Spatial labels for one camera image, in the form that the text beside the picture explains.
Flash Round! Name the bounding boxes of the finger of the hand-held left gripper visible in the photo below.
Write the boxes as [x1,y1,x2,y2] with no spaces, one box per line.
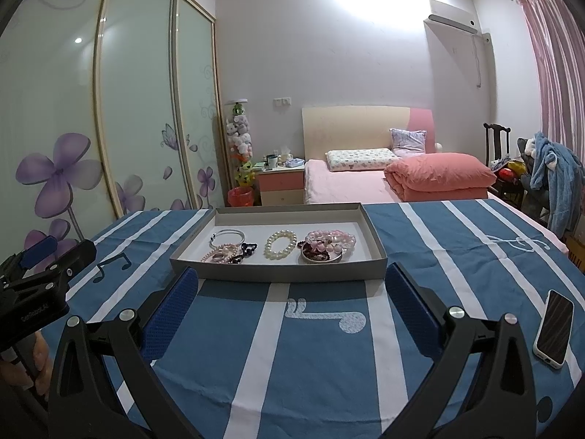
[25,239,98,285]
[0,235,59,279]

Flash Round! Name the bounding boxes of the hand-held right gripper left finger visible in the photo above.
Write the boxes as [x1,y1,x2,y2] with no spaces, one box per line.
[47,266,200,439]

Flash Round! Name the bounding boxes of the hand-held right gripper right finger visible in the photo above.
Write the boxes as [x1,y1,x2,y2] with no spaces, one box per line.
[384,262,538,439]

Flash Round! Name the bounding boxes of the pink pearl bracelet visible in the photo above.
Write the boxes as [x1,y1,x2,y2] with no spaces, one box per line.
[201,248,239,264]

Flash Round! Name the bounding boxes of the black bead bracelet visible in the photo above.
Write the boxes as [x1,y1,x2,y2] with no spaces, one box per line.
[230,241,259,265]

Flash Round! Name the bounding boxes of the wide silver bangle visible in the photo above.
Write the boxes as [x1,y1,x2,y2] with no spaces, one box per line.
[299,242,347,265]

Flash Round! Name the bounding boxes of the large pink bead bracelet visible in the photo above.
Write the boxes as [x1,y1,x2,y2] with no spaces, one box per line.
[305,228,356,255]

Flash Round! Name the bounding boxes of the grey cardboard tray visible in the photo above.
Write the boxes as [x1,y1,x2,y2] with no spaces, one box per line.
[169,202,387,283]

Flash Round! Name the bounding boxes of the white pearl bracelet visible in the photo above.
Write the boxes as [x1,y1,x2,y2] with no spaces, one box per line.
[264,229,298,261]

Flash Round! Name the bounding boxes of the person's left hand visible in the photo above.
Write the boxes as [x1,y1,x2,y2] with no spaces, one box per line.
[0,330,52,398]

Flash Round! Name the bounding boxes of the blue white striped tablecloth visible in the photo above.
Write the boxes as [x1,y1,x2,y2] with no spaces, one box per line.
[41,198,585,439]

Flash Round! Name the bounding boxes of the thin silver bangle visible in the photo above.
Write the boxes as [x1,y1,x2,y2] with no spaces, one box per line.
[210,228,246,247]

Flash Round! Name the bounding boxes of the flower print sliding wardrobe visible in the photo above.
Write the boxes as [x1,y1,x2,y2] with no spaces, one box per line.
[0,0,230,250]

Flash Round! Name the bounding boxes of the red waste bin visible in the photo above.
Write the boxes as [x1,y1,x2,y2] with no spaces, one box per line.
[227,186,255,208]

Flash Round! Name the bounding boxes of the folded coral quilt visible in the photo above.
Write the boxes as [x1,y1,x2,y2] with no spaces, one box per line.
[383,153,498,202]

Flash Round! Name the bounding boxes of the smartphone in white case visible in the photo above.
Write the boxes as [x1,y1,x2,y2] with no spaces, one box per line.
[533,289,575,371]

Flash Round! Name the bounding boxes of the bed with pink sheet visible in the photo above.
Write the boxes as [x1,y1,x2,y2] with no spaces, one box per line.
[303,157,503,205]

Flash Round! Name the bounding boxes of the white patterned pillow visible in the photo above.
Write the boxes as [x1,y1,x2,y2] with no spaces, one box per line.
[325,147,399,173]

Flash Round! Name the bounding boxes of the grey chair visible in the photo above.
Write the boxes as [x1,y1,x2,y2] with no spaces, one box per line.
[516,137,551,222]

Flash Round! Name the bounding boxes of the pink white nightstand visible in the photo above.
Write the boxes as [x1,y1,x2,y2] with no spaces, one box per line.
[254,165,306,207]

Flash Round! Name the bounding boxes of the purple patterned pillow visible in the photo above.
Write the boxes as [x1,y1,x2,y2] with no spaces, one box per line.
[389,128,427,157]

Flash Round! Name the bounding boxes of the red yellow toys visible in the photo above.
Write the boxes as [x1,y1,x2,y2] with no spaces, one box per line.
[490,157,527,184]

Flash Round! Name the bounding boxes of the plush toy column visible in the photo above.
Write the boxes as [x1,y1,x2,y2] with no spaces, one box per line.
[226,98,257,189]

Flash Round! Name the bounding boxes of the beige pink headboard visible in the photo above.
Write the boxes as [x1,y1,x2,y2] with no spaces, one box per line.
[301,105,435,166]

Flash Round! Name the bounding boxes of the dark wooden chair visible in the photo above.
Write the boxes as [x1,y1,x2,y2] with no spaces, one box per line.
[483,122,513,194]

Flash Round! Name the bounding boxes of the blue fleece garment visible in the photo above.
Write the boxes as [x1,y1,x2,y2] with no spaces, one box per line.
[529,131,584,239]

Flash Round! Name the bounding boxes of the air conditioner pipe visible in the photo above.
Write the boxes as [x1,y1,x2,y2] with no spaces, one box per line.
[472,31,493,89]

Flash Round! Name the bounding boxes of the pink curtain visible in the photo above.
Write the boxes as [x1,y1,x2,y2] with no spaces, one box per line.
[518,0,585,143]

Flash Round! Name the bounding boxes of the white air conditioner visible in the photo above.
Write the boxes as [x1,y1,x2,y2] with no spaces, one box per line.
[422,0,479,34]

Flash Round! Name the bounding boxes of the dark red bead bracelet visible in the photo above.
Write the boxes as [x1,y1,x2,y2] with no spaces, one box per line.
[299,240,331,259]

